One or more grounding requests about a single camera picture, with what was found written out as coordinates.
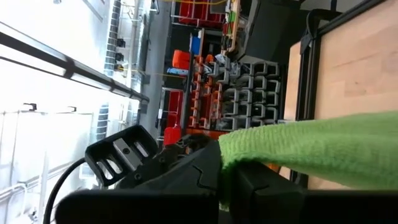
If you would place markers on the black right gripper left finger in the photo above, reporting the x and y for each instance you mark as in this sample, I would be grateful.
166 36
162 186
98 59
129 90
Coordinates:
140 205

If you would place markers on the parts bin storage rack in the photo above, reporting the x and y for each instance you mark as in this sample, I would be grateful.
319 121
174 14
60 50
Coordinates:
236 93

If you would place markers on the bright green towel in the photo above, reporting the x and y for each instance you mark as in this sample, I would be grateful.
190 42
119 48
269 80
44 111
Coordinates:
311 149

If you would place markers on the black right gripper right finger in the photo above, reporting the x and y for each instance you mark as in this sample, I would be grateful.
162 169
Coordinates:
295 205

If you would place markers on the black metal table frame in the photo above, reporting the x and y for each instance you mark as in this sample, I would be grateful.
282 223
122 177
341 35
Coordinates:
306 77

